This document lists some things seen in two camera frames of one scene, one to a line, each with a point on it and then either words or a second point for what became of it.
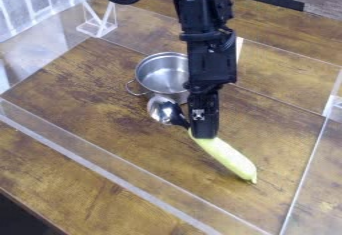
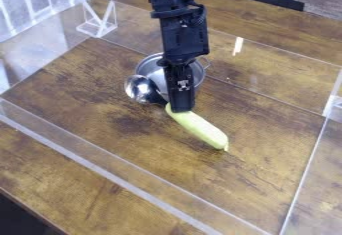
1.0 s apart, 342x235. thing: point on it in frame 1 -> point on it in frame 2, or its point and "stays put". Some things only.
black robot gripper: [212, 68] -> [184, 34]
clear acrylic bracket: [96, 25] stays put
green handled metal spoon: [165, 112] -> [143, 90]
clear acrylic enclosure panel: [66, 187] stays put
